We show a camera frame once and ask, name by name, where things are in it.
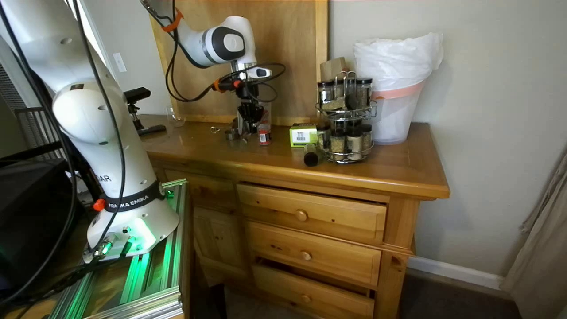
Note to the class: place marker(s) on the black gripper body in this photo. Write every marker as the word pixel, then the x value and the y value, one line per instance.
pixel 250 107

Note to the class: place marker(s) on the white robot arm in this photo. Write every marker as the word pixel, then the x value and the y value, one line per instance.
pixel 90 111

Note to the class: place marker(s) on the red spice bottle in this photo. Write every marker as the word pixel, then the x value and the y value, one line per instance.
pixel 264 134

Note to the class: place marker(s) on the green small box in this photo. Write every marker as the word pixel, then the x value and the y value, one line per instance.
pixel 301 136

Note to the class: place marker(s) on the black round cap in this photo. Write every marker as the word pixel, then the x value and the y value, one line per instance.
pixel 310 159

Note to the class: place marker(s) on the rotating spice rack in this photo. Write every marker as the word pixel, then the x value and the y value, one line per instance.
pixel 344 120

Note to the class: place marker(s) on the wooden dresser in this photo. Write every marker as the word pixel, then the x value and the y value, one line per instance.
pixel 328 240

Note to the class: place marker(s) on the white bin with liner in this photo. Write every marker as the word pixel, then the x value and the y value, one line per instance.
pixel 399 70

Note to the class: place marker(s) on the black camera on stand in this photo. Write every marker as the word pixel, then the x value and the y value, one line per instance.
pixel 131 98

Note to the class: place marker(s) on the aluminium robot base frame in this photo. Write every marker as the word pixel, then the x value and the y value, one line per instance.
pixel 142 288

